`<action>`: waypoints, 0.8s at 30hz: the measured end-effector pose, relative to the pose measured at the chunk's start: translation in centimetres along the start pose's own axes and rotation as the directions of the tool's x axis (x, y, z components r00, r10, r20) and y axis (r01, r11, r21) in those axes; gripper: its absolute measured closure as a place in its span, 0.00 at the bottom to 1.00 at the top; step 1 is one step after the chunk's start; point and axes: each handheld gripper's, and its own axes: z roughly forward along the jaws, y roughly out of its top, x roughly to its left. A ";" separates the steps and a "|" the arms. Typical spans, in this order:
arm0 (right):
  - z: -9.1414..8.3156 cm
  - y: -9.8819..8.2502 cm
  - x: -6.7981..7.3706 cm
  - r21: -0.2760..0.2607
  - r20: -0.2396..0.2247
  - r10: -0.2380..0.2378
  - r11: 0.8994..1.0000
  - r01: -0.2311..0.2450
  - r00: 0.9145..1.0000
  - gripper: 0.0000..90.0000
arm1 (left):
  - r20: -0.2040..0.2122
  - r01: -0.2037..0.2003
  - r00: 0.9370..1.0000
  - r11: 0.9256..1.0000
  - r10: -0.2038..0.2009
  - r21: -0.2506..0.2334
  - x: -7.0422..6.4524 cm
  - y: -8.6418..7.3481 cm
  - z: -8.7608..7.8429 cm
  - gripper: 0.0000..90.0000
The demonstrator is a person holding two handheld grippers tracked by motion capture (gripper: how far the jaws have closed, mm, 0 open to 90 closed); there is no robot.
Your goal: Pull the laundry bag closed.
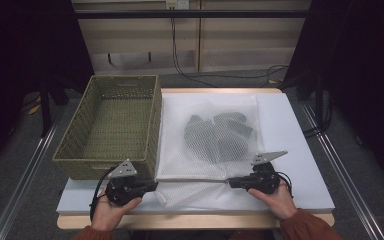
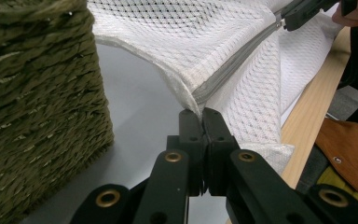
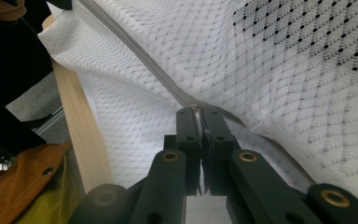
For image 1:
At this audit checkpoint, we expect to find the white mesh laundry bag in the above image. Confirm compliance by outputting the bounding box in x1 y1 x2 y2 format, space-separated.
154 94 271 209

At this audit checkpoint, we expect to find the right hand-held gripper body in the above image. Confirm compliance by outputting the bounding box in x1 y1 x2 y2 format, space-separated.
245 150 289 195

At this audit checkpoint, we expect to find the left hand-held gripper black cable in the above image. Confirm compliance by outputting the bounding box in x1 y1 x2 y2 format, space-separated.
89 166 118 221

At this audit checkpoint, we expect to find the white wall socket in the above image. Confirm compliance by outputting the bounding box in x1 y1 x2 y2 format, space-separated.
165 0 190 10

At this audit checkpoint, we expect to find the right hand-held gripper black cable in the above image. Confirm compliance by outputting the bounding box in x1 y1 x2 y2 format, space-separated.
276 171 294 198

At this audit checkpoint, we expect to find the dark curtain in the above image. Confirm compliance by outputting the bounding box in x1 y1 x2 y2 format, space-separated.
0 0 94 178
284 0 384 191

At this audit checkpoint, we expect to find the yellow floor object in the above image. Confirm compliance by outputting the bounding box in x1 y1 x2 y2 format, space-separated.
26 96 43 116

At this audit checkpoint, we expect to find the green woven basket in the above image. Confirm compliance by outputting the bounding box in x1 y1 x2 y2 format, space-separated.
52 74 163 181

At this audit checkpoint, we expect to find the black cloth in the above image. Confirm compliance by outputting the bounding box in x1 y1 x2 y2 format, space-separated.
183 112 256 164

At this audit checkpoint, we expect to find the person's right hand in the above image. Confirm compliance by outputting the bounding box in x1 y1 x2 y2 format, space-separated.
248 187 298 221

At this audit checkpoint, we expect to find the metal floor rail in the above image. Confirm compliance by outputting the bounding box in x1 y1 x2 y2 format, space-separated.
301 103 384 240
0 109 68 240

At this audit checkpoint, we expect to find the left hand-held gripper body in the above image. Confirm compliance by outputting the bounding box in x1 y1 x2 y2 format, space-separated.
104 159 146 207

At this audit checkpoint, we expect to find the black floor cable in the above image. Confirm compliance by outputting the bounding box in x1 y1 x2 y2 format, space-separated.
301 99 334 138

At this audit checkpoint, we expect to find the person's left hand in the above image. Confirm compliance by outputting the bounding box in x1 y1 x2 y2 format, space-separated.
90 191 143 233

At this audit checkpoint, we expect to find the black wall cable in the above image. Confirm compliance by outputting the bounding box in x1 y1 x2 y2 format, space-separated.
170 17 289 88

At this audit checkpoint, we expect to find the black metal stand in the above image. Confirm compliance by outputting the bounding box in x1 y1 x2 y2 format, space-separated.
314 71 324 128
39 76 53 138

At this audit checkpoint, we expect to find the black horizontal bar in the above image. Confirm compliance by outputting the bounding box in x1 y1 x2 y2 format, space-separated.
74 9 311 19

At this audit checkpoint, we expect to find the white foam mat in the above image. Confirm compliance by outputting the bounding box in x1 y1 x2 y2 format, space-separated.
55 92 335 214

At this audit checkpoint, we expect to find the hand-held gripper black cable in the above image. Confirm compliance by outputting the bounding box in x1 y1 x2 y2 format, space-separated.
276 171 294 198
89 166 118 221

